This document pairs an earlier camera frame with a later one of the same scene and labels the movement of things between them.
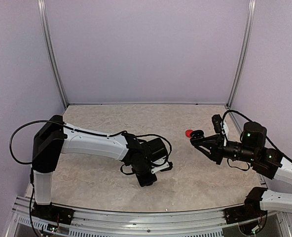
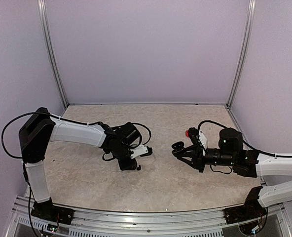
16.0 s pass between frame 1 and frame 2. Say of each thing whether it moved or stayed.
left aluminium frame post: stayed
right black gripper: moved
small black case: moved
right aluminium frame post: stayed
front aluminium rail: stayed
